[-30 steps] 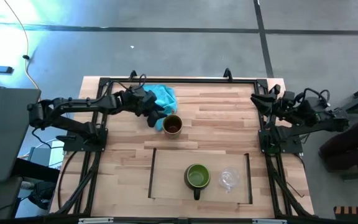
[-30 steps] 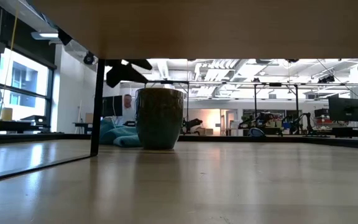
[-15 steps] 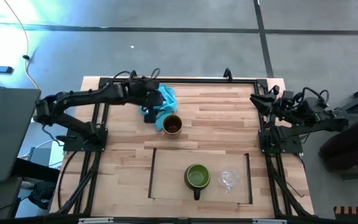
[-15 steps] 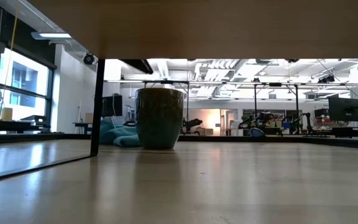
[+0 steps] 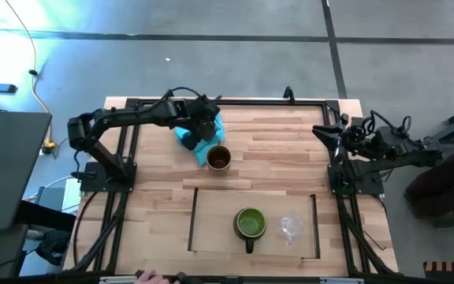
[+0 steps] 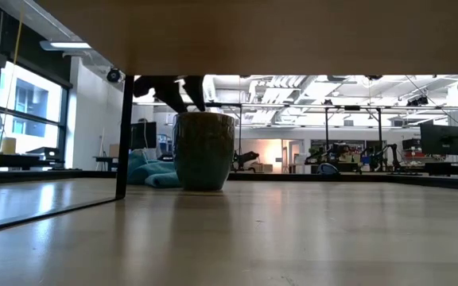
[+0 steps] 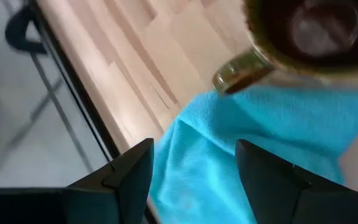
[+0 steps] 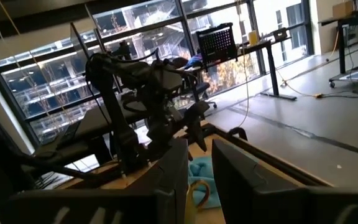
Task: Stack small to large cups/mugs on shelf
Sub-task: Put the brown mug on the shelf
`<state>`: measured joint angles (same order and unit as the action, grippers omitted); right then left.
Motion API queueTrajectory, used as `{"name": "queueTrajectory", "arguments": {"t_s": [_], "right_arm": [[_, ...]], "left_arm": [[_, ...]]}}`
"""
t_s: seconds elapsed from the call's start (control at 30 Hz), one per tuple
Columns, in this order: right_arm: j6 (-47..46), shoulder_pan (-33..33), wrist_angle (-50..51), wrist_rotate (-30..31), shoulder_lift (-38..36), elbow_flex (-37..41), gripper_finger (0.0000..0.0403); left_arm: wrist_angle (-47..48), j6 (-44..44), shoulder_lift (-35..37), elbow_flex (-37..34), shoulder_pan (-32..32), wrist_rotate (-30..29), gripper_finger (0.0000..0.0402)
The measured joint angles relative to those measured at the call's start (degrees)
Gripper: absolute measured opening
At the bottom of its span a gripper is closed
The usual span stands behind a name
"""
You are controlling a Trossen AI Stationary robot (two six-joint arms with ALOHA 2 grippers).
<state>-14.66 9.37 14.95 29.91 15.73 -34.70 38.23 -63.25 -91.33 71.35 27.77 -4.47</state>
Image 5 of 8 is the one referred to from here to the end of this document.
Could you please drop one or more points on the clear glass cup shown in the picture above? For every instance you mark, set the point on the clear glass cup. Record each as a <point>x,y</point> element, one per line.
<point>290,225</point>

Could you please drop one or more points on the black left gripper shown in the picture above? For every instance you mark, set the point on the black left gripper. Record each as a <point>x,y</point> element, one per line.
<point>203,114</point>

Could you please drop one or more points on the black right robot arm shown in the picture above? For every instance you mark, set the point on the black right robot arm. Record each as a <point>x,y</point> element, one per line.
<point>408,152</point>

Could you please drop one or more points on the black mug with green inside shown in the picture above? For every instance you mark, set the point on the black mug with green inside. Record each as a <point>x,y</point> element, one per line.
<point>250,223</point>

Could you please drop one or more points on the silver metal bracket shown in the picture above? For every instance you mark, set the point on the silver metal bracket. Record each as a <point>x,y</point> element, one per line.
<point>121,280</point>
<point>342,281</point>

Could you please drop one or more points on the person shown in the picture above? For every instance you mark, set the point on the person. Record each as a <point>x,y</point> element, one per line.
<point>447,185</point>

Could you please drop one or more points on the blue cloth towel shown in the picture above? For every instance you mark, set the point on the blue cloth towel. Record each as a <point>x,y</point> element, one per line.
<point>207,152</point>

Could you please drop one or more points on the speckled green brown ceramic cup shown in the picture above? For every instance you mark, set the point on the speckled green brown ceramic cup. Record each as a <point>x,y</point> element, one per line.
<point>219,159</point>

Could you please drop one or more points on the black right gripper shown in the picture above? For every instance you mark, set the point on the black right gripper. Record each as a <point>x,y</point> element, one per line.
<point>355,138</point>

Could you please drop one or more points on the black aluminium table frame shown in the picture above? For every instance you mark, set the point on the black aluminium table frame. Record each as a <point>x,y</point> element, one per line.
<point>270,103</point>

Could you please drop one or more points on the grey desk panel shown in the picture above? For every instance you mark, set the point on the grey desk panel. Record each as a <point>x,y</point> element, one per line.
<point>6,169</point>

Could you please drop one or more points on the orange black striped block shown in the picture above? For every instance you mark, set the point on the orange black striped block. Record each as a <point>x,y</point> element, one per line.
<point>451,269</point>

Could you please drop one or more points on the person's hand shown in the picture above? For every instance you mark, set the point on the person's hand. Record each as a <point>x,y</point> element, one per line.
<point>150,278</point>

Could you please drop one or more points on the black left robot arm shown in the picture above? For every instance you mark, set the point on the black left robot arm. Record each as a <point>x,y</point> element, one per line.
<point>132,115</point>

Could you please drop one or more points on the black hand-held object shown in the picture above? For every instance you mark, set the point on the black hand-held object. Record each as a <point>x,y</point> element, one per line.
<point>189,279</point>

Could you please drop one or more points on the black bag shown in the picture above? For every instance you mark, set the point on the black bag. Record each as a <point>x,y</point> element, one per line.
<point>53,246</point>

